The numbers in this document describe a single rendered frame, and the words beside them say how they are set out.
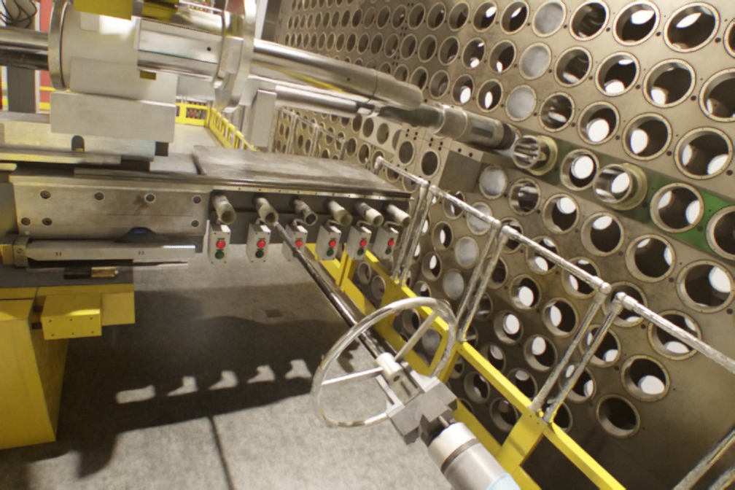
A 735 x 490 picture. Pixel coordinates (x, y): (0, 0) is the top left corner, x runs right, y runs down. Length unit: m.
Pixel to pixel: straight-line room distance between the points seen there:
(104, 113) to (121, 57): 0.21
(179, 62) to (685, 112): 2.23
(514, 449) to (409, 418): 1.17
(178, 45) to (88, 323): 0.91
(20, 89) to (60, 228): 0.73
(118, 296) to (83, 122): 0.61
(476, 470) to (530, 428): 1.11
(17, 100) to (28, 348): 1.12
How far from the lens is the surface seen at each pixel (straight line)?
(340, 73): 1.45
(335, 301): 1.03
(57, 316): 1.42
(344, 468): 1.75
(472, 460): 0.73
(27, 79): 2.12
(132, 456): 1.73
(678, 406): 2.44
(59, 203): 1.63
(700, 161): 2.92
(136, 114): 1.47
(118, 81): 1.53
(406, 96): 1.63
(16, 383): 1.62
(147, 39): 1.26
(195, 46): 1.27
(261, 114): 1.66
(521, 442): 1.88
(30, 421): 1.75
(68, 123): 1.50
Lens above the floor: 1.42
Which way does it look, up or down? 22 degrees down
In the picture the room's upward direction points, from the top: 15 degrees clockwise
